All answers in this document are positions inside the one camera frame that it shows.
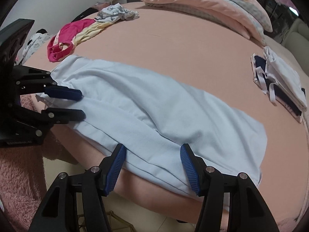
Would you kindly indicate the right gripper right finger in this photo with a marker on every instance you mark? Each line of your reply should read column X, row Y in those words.
column 194, row 169

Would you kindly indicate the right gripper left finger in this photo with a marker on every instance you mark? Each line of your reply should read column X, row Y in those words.
column 110, row 169

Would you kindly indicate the pink floral quilt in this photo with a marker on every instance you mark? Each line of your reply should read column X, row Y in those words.
column 246, row 17

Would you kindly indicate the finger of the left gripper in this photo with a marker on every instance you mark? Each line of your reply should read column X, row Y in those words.
column 63, row 92
column 52, row 116

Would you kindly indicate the light blue t-shirt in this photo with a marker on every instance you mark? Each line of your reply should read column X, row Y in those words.
column 152, row 115

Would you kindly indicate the folded white navy clothes stack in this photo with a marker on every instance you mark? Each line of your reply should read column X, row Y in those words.
column 280, row 82

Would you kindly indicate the pink fluffy sleeve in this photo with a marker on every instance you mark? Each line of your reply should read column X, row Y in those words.
column 23, row 182

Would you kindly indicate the magenta pink garment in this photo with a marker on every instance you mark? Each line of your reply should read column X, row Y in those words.
column 63, row 42

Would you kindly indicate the grey white patterned garment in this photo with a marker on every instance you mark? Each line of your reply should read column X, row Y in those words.
column 114, row 13

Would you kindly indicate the beige bed headboard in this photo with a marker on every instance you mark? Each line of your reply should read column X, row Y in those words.
column 296, row 41

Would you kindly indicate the pale yellow garment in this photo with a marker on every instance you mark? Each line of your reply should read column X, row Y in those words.
column 90, row 32

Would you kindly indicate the black white patterned cloth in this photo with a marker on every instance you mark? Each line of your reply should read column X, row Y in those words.
column 34, row 43

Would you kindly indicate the pink bed sheet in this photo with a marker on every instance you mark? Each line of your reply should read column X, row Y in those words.
column 215, row 59

